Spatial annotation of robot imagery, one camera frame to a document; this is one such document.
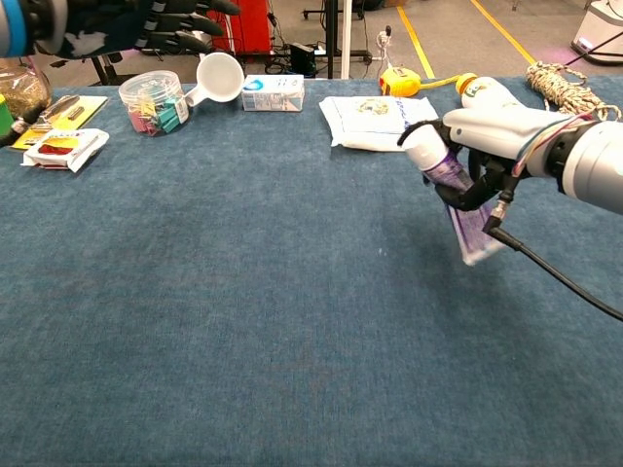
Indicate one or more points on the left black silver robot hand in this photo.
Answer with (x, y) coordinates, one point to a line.
(107, 24)

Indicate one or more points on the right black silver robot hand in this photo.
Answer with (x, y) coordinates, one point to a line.
(501, 133)

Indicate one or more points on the purple white toothpaste tube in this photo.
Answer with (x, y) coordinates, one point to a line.
(430, 153)

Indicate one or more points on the yellow green box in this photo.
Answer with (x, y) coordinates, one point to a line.
(5, 119)

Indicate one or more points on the drink bottle yellow cap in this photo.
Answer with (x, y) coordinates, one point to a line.
(487, 95)

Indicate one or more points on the razor on yellow card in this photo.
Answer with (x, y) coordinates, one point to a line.
(83, 109)

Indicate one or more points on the clear tub of binder clips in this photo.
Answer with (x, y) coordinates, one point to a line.
(151, 104)

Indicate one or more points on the yellow tape measure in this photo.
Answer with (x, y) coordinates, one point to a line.
(399, 82)

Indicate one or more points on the light blue mug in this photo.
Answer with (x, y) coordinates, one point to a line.
(219, 78)

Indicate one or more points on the white red snack packet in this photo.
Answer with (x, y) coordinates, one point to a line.
(63, 148)

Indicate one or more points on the white printed snack bag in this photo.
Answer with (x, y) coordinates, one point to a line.
(365, 121)

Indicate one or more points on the red cabinet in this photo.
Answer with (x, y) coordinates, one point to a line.
(248, 29)

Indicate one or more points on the white machine housing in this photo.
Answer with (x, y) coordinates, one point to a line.
(598, 29)

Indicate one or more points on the white blue carton box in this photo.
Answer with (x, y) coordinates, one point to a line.
(272, 95)

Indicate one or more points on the blue carpet table mat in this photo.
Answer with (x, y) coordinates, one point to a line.
(243, 316)

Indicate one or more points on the white upright post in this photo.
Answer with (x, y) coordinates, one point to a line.
(346, 34)

